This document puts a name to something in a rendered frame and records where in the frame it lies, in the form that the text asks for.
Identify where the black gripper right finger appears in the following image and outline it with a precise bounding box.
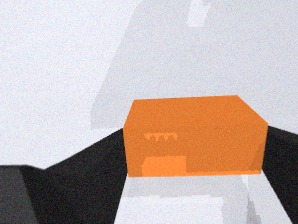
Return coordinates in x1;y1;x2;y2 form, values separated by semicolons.
262;125;298;224

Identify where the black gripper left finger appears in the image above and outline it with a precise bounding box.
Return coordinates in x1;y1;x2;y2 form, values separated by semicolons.
0;128;128;224

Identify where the orange block with dark blue panel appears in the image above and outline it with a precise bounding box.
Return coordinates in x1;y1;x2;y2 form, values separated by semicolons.
123;95;268;177

